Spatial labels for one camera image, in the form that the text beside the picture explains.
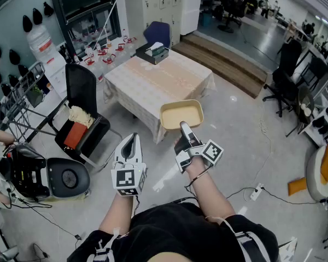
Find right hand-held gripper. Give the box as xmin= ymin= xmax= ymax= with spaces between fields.
xmin=174 ymin=121 xmax=225 ymax=174

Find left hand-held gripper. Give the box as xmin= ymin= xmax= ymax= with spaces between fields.
xmin=110 ymin=132 xmax=149 ymax=198

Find yellow rectangular tray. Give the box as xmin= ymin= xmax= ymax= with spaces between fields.
xmin=159 ymin=99 xmax=204 ymax=132

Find person's left forearm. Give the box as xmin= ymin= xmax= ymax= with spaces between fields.
xmin=98 ymin=192 xmax=134 ymax=237

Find person's right forearm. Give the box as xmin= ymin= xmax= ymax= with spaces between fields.
xmin=184 ymin=157 xmax=237 ymax=221

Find red flat box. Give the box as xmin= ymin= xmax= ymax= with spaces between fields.
xmin=63 ymin=122 xmax=88 ymax=150

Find cream crumpled cloth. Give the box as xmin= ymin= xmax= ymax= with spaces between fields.
xmin=68 ymin=105 xmax=95 ymax=128

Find beige cloth-covered table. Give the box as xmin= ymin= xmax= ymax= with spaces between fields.
xmin=103 ymin=49 xmax=216 ymax=144

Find black round machine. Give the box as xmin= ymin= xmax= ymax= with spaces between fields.
xmin=0 ymin=143 xmax=91 ymax=202

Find black mesh-back chair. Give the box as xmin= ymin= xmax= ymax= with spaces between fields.
xmin=51 ymin=63 xmax=112 ymax=171

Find wooden step platform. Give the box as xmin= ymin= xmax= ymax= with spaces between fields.
xmin=171 ymin=33 xmax=268 ymax=99

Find black open storage box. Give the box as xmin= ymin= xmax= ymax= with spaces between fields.
xmin=135 ymin=41 xmax=170 ymax=65

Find white power strip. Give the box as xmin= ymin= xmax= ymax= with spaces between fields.
xmin=250 ymin=183 xmax=265 ymax=201

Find green packet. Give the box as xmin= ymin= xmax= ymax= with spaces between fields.
xmin=145 ymin=47 xmax=165 ymax=57

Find white tissue paper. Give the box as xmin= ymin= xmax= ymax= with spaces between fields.
xmin=149 ymin=41 xmax=164 ymax=53

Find person's black shirt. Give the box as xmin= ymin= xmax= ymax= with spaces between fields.
xmin=67 ymin=202 xmax=280 ymax=262

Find group of clear water jugs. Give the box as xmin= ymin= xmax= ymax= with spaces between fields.
xmin=71 ymin=28 xmax=138 ymax=85

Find white water dispenser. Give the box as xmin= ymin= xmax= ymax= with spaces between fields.
xmin=42 ymin=55 xmax=69 ymax=99

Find black pot with green plant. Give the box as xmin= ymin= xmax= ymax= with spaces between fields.
xmin=26 ymin=85 xmax=45 ymax=108

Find blue chair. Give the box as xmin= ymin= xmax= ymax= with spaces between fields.
xmin=143 ymin=21 xmax=172 ymax=49

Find black office chair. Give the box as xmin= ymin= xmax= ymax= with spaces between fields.
xmin=262 ymin=39 xmax=304 ymax=118

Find teal bin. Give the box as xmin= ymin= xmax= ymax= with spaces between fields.
xmin=202 ymin=11 xmax=213 ymax=28

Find grey metal rack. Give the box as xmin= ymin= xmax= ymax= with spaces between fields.
xmin=0 ymin=61 xmax=61 ymax=144

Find white cabinet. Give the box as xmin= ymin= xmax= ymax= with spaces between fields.
xmin=180 ymin=0 xmax=203 ymax=36

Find beige metal lockers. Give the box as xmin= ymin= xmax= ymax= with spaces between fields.
xmin=140 ymin=0 xmax=185 ymax=47

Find grey round seat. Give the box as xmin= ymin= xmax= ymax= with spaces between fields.
xmin=306 ymin=145 xmax=328 ymax=202

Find white shelf unit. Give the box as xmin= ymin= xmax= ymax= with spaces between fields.
xmin=299 ymin=80 xmax=328 ymax=147

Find large clear dispenser bottle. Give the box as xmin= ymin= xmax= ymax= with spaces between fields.
xmin=26 ymin=27 xmax=58 ymax=63

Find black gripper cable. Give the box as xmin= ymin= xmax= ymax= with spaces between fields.
xmin=184 ymin=164 xmax=214 ymax=205

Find white rope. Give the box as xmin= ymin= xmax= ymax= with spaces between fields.
xmin=258 ymin=118 xmax=273 ymax=142

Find grey harness strap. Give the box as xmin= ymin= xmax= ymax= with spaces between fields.
xmin=87 ymin=228 xmax=130 ymax=262
xmin=206 ymin=216 xmax=266 ymax=262

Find black floor cable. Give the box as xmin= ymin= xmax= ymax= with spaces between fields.
xmin=15 ymin=199 xmax=83 ymax=241

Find group of black wall-hung holders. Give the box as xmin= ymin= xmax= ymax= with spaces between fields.
xmin=0 ymin=1 xmax=55 ymax=120

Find dark window frame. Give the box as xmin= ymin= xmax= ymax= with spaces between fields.
xmin=48 ymin=0 xmax=122 ymax=63

